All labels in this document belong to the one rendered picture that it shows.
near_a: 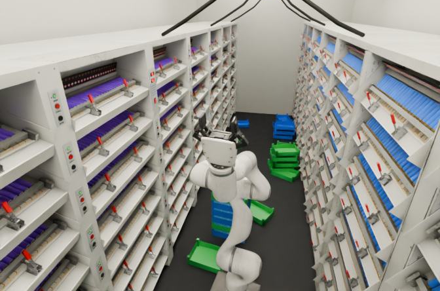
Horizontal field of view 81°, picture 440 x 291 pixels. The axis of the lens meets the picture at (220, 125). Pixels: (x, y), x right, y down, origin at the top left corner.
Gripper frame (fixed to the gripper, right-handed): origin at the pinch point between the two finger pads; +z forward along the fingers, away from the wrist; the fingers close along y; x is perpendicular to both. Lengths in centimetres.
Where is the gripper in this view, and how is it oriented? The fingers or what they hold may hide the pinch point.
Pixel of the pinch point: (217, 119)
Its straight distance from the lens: 71.4
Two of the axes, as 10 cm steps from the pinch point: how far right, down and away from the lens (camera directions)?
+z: -0.7, -8.0, -5.9
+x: 3.3, -5.8, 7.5
